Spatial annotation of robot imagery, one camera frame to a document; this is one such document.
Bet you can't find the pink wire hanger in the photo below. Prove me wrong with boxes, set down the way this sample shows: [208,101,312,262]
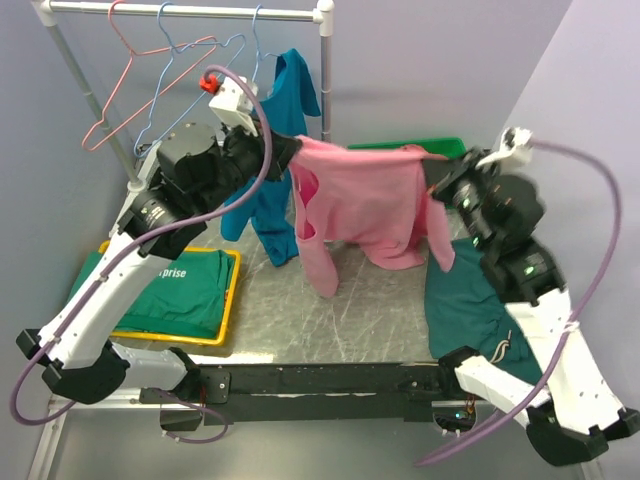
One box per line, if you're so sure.
[81,1,221,153]

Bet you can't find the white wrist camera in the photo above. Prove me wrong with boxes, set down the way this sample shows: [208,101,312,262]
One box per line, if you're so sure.
[199,75,258,136]
[476,127,533,171]

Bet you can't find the pink t shirt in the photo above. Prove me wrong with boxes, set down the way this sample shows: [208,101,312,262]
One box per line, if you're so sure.
[289,136,455,297]

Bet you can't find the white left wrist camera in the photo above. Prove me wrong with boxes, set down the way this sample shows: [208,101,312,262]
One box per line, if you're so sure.
[199,75,258,136]

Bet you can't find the dark green shorts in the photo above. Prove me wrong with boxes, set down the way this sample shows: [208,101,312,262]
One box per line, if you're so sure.
[424,238,542,385]

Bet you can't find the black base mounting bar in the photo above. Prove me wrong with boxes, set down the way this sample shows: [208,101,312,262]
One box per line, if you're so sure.
[138,360,503,432]

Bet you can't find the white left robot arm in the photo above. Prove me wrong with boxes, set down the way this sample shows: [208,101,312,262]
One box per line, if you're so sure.
[16,123,302,405]

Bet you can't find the blue t shirt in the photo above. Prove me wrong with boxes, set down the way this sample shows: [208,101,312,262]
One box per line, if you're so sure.
[220,49,321,267]

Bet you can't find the aluminium frame rail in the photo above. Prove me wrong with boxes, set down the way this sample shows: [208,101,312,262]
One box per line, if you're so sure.
[28,394,605,479]

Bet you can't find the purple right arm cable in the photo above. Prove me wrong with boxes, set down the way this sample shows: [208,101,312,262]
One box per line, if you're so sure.
[413,140,624,468]

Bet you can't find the blue wire hanger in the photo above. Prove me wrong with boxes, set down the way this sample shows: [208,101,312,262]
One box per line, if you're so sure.
[132,1,247,158]

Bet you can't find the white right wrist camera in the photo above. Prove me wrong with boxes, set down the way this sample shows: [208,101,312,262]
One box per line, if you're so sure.
[476,127,533,171]

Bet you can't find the silver clothes rack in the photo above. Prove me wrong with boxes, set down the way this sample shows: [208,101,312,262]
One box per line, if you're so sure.
[30,0,336,244]

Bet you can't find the green printed t shirt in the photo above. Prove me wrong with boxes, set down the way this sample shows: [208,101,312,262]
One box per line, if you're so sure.
[64,247,236,339]

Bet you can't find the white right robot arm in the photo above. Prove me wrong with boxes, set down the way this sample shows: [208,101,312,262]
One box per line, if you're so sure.
[423,148,639,467]

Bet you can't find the yellow plastic tray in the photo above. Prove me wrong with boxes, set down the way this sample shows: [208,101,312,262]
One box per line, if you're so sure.
[97,239,242,348]

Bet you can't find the blue hanger with shirt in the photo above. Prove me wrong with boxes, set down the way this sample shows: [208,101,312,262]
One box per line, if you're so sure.
[250,4,278,100]

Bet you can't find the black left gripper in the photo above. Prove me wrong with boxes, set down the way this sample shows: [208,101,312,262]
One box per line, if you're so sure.
[196,112,303,215]

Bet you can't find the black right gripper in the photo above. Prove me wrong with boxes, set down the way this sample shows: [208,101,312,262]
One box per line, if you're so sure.
[418,149,498,253]

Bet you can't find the green plastic tray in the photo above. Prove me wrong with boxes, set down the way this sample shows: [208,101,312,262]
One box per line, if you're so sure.
[348,137,467,158]

